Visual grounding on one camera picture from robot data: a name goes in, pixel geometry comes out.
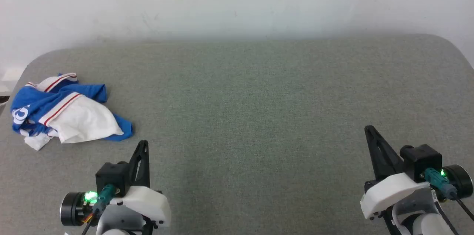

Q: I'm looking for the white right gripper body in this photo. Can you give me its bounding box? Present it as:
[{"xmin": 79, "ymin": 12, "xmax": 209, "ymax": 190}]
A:
[{"xmin": 360, "ymin": 172, "xmax": 432, "ymax": 221}]

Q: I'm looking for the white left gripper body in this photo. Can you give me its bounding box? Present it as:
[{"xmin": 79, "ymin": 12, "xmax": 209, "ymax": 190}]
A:
[{"xmin": 110, "ymin": 185, "xmax": 172, "ymax": 228}]

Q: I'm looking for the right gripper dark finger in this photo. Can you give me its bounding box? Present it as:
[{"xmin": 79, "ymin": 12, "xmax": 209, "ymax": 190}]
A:
[
  {"xmin": 364, "ymin": 125, "xmax": 386, "ymax": 181},
  {"xmin": 370, "ymin": 125, "xmax": 404, "ymax": 178}
]

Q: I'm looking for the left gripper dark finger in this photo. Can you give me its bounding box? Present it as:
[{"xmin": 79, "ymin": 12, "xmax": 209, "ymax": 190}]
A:
[
  {"xmin": 128, "ymin": 141, "xmax": 144, "ymax": 188},
  {"xmin": 137, "ymin": 140, "xmax": 151, "ymax": 188}
]

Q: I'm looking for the blue and white t-shirt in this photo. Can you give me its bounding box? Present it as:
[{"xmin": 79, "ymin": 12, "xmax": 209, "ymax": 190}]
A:
[{"xmin": 10, "ymin": 73, "xmax": 134, "ymax": 151}]

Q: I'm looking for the grey fabric sofa cushion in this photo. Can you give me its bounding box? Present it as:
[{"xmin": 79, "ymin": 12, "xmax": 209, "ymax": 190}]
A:
[{"xmin": 0, "ymin": 34, "xmax": 474, "ymax": 235}]

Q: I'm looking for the right teal plug black cable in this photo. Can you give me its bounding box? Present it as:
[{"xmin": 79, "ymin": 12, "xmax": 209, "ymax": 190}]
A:
[{"xmin": 424, "ymin": 168, "xmax": 474, "ymax": 221}]

